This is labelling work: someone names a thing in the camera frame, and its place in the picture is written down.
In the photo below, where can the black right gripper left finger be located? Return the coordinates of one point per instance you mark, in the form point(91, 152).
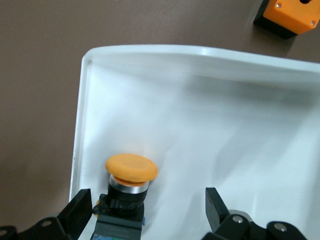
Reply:
point(75, 215)

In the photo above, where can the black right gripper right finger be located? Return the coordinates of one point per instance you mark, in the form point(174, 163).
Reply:
point(220, 220)

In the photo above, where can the white plastic drawer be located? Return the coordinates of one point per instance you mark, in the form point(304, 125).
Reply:
point(200, 120)

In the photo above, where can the orange mushroom push button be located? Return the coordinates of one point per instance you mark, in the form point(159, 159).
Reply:
point(131, 167)

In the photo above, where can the orange box with round hole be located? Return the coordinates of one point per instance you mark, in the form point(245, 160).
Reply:
point(287, 17)

